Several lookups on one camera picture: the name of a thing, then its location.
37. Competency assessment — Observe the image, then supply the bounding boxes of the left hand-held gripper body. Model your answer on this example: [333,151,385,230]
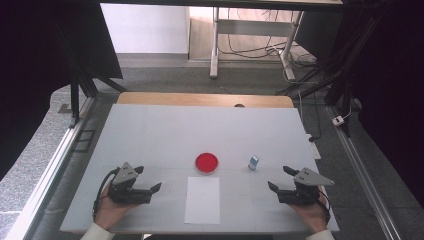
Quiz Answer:
[107,162,153,205]

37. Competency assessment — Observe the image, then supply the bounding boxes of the black metal stand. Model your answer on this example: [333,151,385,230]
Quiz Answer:
[274,13,384,138]
[56,31,128,130]

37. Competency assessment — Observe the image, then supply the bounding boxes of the round red ink pad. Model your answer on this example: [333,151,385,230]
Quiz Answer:
[194,152,220,174]

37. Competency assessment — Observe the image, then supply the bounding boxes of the white power strip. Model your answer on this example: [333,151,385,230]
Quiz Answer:
[305,133,322,161]

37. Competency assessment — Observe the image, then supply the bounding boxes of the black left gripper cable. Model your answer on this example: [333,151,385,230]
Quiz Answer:
[92,167,120,220]

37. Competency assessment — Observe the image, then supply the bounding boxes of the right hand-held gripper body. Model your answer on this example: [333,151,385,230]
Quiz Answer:
[277,167,336,206]

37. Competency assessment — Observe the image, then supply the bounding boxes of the person's left hand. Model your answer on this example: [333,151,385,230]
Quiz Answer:
[94,184,142,232]

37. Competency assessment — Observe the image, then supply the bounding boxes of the person's right hand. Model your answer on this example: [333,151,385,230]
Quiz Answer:
[288,186,331,235]

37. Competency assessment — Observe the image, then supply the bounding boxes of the wooden table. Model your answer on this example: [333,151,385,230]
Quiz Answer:
[116,91,295,109]

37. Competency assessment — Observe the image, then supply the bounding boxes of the black curtain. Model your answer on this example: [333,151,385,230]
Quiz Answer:
[0,0,125,181]
[294,0,424,209]

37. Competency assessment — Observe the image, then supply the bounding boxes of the black floor cables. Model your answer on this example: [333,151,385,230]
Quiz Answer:
[216,8,321,96]

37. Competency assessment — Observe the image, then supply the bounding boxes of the white desk frame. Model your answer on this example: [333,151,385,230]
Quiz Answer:
[209,6,305,82]

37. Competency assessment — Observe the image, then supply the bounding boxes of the white paper sheet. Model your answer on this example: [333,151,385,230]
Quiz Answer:
[183,176,222,225]

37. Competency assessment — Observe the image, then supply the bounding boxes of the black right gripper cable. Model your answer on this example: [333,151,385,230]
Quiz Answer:
[318,189,332,225]

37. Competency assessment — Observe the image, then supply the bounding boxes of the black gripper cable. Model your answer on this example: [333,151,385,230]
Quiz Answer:
[92,167,120,220]
[318,189,332,225]

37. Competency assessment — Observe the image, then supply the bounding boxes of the aluminium floor rail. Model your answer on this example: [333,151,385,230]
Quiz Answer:
[324,105,403,240]
[4,96,96,240]

